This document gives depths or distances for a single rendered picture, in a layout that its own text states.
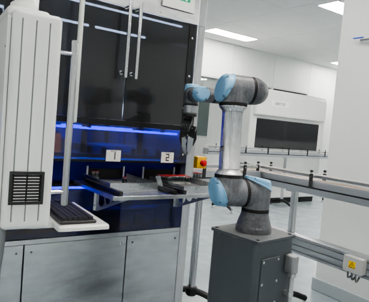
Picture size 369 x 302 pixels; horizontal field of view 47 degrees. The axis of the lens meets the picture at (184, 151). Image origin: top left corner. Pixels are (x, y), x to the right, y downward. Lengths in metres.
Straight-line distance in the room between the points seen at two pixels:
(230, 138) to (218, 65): 6.95
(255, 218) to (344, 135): 1.78
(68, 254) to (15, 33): 1.19
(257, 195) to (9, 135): 0.96
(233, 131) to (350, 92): 1.85
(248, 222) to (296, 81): 8.58
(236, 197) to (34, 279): 1.10
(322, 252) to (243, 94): 1.42
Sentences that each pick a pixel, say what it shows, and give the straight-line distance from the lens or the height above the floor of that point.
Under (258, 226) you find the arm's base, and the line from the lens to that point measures 1.78.
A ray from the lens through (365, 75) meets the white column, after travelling 3.40.
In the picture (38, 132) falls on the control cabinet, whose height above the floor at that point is 1.14.
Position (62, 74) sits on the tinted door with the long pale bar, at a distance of 2.17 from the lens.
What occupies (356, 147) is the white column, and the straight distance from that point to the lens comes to 3.37.
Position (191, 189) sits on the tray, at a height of 0.90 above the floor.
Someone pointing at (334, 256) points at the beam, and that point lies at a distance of 2.79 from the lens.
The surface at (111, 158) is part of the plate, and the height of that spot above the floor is 1.01.
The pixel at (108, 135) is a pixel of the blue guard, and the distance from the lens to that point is 2.25.
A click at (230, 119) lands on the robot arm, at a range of 1.71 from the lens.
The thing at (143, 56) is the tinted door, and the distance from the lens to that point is 2.37.
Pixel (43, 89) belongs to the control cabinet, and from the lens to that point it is 1.56.
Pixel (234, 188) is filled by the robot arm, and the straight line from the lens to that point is 1.70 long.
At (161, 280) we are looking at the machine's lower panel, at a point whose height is 0.29.
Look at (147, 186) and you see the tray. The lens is 2.10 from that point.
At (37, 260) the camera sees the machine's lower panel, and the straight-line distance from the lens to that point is 2.25.
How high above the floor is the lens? 1.20
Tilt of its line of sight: 3 degrees down
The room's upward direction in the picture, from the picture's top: 5 degrees clockwise
